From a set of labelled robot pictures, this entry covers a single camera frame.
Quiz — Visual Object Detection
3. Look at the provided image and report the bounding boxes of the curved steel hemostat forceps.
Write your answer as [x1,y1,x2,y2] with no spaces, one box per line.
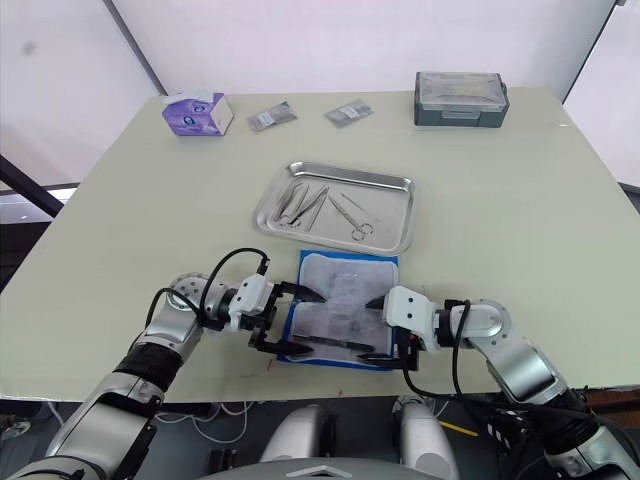
[273,181,307,230]

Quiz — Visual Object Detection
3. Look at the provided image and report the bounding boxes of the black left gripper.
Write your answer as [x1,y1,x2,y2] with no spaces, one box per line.
[247,282,327,358]

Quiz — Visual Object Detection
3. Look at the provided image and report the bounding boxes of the purple tissue box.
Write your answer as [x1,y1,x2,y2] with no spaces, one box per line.
[162,90,236,138]

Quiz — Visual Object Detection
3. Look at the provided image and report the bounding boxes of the silver rounded robot leg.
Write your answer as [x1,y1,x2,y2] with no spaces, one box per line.
[391,396,460,480]
[259,403,337,464]

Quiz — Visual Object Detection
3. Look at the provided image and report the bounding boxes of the grey robot torso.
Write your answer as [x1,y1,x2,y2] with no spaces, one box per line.
[197,455,454,480]

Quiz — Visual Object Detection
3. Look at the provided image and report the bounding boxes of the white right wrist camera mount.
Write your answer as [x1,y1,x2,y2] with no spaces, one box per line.
[382,285,442,354]

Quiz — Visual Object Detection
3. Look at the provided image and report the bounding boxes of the black diagonal beam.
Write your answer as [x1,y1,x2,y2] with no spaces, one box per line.
[0,153,69,220]

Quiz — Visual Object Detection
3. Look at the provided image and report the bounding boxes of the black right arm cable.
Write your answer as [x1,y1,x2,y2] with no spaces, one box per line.
[402,299,534,434]

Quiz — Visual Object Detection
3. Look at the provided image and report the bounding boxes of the dark window frame post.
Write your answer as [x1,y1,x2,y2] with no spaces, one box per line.
[108,0,169,97]

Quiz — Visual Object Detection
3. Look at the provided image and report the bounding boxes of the straight steel forceps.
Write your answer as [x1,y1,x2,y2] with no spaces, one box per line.
[285,185,330,226]

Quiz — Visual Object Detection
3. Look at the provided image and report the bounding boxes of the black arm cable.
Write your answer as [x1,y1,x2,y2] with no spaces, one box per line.
[402,299,534,434]
[147,248,272,332]

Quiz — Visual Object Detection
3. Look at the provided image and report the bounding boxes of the yellow strip on floor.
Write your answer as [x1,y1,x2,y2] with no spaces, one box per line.
[438,420,480,438]

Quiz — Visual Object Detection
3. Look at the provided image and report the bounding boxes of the grey box with clear lid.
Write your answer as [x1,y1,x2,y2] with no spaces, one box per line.
[412,70,511,130]

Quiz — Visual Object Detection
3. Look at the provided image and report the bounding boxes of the blue surgical instrument pack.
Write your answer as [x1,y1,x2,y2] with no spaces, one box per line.
[276,248,402,372]

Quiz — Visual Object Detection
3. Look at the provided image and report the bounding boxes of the steel tweezers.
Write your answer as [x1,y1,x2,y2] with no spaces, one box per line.
[302,192,330,233]

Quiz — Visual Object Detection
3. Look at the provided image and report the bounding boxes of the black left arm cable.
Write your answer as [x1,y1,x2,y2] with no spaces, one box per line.
[147,248,272,332]

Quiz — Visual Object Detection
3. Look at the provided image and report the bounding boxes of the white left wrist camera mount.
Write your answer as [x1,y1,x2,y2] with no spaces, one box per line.
[227,274,281,335]

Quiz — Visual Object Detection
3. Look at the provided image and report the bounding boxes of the thin steel probe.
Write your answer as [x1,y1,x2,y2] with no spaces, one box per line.
[340,193,382,223]

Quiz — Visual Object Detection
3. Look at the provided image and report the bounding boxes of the white floor cable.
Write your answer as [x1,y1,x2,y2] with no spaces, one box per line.
[191,399,252,445]

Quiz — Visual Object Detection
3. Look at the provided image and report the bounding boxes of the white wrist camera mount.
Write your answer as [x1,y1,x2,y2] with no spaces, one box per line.
[382,285,442,354]
[227,274,281,335]

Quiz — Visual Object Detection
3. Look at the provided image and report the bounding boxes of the stainless steel metal tray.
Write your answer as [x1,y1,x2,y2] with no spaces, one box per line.
[253,160,417,256]

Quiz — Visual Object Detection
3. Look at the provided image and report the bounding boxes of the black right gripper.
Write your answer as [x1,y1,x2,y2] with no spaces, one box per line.
[356,294,421,373]

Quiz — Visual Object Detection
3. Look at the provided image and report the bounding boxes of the steel surgical scissors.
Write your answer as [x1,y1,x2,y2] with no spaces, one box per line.
[326,195,375,243]

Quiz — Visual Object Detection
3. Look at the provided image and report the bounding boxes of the small grey sealed pouch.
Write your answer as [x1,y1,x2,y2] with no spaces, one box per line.
[323,98,375,130]
[245,101,300,133]

